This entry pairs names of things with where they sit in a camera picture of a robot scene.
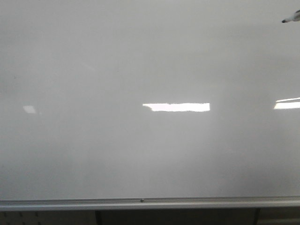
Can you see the black and white whiteboard marker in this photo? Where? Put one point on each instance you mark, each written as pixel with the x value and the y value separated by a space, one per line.
pixel 295 17

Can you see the dark cabinet below whiteboard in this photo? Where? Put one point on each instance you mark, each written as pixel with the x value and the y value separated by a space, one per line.
pixel 250 216

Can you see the white whiteboard with aluminium frame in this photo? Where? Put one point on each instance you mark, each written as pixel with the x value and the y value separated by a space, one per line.
pixel 181 103

